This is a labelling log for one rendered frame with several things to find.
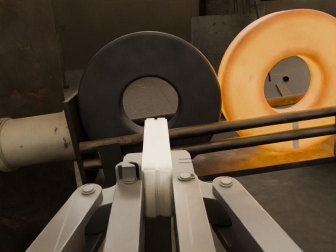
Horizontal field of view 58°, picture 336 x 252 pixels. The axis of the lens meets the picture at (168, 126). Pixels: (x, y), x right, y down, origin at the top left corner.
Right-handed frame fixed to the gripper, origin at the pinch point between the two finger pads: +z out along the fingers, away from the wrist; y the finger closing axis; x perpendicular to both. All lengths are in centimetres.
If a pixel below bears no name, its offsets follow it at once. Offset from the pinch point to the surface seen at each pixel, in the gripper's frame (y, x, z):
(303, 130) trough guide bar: 15.2, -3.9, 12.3
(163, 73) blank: 0.9, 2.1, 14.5
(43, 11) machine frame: -16.2, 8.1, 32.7
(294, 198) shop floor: 63, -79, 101
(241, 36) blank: 9.1, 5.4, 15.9
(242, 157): 9.8, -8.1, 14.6
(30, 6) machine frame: -17.6, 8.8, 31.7
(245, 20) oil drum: 76, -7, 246
